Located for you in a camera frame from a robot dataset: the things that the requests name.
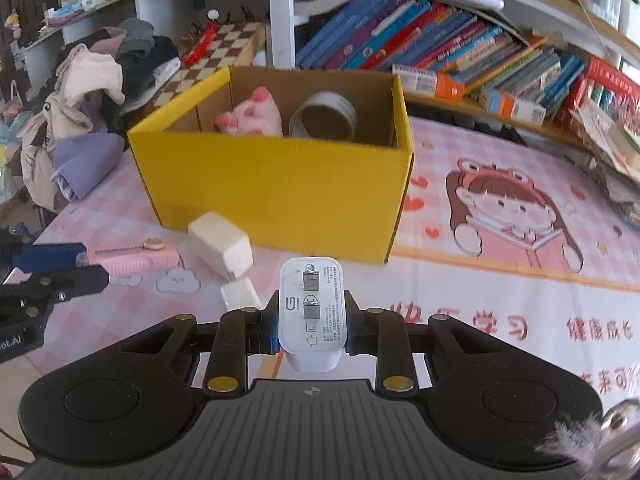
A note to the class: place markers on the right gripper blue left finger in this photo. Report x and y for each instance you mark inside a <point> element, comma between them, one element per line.
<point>268,330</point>

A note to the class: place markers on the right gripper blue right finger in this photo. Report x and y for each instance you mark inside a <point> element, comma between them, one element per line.
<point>357,339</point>

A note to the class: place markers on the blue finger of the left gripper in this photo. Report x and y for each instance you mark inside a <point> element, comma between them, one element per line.
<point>49,257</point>

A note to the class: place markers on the white wall charger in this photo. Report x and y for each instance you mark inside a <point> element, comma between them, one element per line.
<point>312,313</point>

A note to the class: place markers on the large white power adapter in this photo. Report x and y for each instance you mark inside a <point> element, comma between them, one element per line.
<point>222,245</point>

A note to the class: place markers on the small white charger cube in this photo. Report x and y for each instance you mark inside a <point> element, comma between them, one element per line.
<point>240,294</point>

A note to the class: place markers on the pink utility knife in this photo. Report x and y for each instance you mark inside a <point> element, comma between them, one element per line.
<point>152,255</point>

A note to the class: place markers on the pile of clothes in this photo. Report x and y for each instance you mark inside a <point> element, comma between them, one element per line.
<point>76,137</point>

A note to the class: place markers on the yellow cardboard box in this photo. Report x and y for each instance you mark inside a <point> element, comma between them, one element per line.
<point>316,197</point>

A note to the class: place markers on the pink checkered table mat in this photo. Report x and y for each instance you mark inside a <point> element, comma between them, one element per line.
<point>586,322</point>

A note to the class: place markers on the pink plush pig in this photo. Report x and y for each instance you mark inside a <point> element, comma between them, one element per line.
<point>257,116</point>

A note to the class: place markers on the white printed tape roll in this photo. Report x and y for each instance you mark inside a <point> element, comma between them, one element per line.
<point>325,115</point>

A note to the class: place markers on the orange white small box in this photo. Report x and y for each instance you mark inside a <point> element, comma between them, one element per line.
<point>428,84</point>

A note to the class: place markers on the wooden chessboard box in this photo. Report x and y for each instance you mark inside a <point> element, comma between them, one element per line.
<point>235,44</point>

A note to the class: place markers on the red tassel ornament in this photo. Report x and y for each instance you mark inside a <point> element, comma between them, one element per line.
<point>201,36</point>

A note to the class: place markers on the row of books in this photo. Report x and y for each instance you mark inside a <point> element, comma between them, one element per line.
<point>470,46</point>

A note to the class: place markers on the stack of papers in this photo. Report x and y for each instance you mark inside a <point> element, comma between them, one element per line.
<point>614,161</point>

